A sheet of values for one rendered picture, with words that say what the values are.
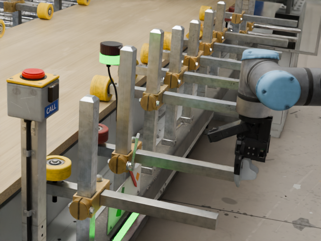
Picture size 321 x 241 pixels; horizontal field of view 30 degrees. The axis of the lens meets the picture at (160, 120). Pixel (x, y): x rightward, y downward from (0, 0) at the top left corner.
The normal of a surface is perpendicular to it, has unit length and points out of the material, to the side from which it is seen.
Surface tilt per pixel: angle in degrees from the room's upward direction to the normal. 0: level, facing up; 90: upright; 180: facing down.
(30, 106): 90
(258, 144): 90
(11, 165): 0
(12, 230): 90
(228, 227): 0
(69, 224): 0
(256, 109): 91
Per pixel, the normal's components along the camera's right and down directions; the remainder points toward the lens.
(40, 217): 0.95, 0.17
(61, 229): 0.07, -0.93
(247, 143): -0.30, 0.32
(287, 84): 0.07, 0.36
